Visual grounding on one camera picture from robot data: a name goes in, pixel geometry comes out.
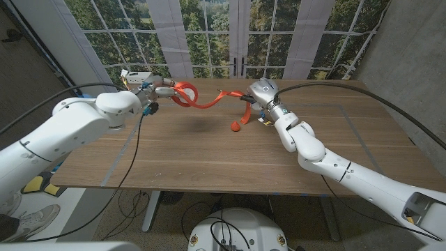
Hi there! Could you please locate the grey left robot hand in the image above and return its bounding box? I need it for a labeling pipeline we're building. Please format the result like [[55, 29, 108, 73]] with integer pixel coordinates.
[[134, 75, 187, 109]]

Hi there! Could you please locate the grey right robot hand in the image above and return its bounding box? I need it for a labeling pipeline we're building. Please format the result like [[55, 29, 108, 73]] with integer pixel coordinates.
[[246, 77, 293, 123]]

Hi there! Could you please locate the black blue handled screwdriver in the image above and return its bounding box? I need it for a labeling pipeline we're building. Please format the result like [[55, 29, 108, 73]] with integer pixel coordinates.
[[216, 89, 258, 105]]

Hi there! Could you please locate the orange satin ribbon roll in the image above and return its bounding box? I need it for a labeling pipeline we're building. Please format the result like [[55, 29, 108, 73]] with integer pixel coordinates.
[[170, 82, 252, 126]]

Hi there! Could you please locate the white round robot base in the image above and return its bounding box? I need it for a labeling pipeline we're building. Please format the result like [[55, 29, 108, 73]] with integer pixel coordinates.
[[187, 207, 289, 251]]

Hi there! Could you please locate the white power strip box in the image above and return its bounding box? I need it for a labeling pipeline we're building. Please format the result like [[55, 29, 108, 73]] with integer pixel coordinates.
[[125, 71, 153, 85]]

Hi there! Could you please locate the printed window forest backdrop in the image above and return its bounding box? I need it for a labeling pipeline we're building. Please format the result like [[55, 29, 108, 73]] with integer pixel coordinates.
[[63, 0, 392, 92]]

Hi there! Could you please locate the black round floor object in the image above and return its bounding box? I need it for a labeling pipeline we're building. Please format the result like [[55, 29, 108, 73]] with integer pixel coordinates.
[[160, 190, 185, 206]]

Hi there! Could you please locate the grey metal table leg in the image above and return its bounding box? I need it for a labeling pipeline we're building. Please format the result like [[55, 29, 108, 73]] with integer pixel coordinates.
[[141, 190, 162, 234], [318, 196, 341, 242]]

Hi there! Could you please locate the dark wooden door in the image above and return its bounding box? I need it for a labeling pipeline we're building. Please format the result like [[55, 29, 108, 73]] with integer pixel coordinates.
[[0, 6, 89, 147]]

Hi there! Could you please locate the yellow black foot pedal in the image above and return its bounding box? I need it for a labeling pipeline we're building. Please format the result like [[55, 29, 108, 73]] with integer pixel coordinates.
[[20, 171, 67, 198]]

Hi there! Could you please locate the grey white sneaker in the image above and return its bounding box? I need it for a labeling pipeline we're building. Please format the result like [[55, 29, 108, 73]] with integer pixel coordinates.
[[0, 193, 22, 217], [0, 204, 61, 243]]

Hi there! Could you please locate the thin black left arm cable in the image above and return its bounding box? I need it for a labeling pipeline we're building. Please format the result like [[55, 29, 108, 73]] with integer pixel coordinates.
[[26, 113, 146, 243]]

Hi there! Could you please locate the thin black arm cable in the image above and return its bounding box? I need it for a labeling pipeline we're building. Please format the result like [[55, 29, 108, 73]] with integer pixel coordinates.
[[26, 113, 146, 243], [320, 174, 443, 242]]

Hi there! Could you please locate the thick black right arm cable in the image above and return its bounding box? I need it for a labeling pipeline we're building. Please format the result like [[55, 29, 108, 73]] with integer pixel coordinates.
[[273, 82, 446, 151]]

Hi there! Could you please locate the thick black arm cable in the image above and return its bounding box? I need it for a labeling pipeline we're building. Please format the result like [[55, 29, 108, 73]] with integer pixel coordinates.
[[0, 82, 130, 135], [273, 82, 446, 151]]

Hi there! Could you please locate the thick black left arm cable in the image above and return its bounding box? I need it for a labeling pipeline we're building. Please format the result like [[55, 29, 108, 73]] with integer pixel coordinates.
[[0, 82, 130, 135]]

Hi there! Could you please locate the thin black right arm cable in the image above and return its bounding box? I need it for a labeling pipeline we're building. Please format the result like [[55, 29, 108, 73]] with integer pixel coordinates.
[[320, 174, 443, 242]]

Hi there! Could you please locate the black door handle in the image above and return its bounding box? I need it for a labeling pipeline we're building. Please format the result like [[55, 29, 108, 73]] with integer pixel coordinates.
[[1, 29, 24, 43]]

